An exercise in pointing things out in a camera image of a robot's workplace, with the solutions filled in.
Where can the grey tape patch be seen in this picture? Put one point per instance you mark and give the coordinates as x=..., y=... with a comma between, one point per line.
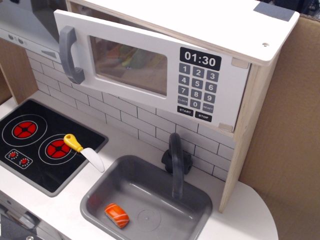
x=274, y=11

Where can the yellow handled toy knife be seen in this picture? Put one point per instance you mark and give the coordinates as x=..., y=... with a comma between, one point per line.
x=71, y=141

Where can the white wooden microwave cabinet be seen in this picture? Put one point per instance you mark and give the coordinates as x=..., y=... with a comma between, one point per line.
x=230, y=27

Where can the black toy stovetop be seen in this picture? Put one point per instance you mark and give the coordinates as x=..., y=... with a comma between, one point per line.
x=32, y=146

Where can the brown cardboard panel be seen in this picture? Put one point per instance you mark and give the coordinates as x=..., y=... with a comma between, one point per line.
x=283, y=161

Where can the grey plastic sink basin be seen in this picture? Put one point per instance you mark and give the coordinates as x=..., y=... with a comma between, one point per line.
x=144, y=192

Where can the white toy microwave door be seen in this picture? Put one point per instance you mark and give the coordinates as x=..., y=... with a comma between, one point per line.
x=199, y=84

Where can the green toy vegetable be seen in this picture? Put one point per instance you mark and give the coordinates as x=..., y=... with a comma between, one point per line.
x=128, y=57

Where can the orange salmon sushi toy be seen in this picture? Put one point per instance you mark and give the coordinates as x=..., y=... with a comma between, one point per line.
x=117, y=215

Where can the grey range hood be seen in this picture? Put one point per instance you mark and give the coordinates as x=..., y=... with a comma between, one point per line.
x=31, y=24

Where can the dark grey toy faucet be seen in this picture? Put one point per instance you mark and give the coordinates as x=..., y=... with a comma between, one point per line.
x=176, y=163

